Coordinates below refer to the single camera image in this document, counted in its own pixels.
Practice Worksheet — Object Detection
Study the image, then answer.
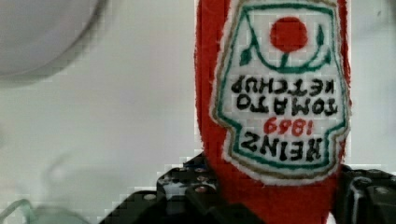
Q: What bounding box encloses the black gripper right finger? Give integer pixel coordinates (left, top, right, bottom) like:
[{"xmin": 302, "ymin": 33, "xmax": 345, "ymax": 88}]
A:
[{"xmin": 332, "ymin": 165, "xmax": 396, "ymax": 224}]

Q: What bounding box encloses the red plush ketchup bottle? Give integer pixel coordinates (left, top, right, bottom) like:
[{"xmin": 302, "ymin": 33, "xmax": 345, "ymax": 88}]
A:
[{"xmin": 195, "ymin": 0, "xmax": 351, "ymax": 224}]

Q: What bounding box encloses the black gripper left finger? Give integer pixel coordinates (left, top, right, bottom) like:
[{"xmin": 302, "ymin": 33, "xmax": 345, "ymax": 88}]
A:
[{"xmin": 99, "ymin": 153, "xmax": 265, "ymax": 224}]

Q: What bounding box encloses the light purple plate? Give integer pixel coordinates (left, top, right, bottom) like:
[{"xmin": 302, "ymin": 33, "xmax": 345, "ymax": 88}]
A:
[{"xmin": 1, "ymin": 0, "xmax": 111, "ymax": 88}]

